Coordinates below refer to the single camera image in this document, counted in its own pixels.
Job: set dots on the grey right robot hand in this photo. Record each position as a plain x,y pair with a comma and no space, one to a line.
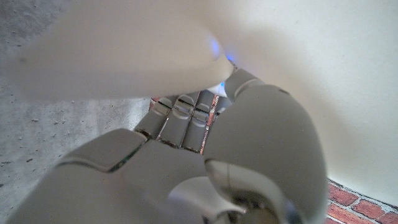
255,140

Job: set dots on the cream memory foam sheet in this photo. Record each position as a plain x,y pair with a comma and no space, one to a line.
342,93

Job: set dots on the printed brick backdrop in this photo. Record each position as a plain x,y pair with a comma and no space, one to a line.
357,208

